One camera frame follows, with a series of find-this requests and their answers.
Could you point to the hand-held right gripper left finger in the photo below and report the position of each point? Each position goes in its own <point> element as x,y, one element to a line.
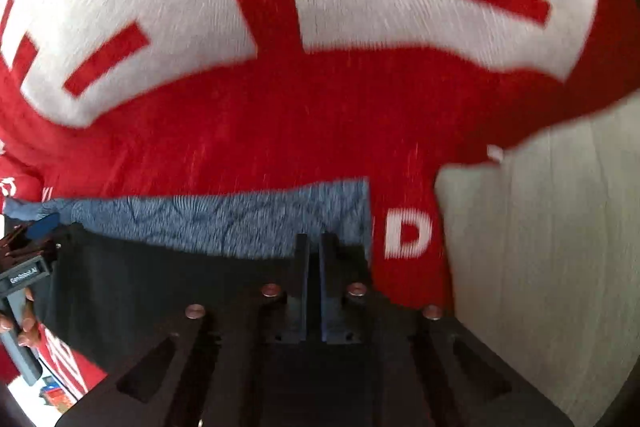
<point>301,287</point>

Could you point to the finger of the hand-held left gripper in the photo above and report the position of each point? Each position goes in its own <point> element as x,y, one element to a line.
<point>44,225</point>

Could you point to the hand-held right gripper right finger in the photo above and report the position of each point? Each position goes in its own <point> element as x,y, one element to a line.
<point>329,292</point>

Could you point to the black pants with blue waistband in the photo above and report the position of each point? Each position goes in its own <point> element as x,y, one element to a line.
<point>150,287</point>

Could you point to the person's left hand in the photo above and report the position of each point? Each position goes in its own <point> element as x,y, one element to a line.
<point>31,327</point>

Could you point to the small colourful box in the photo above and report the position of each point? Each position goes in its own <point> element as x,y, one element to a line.
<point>56,396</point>

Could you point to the red printed blanket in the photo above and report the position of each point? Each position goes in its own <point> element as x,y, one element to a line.
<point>300,117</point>

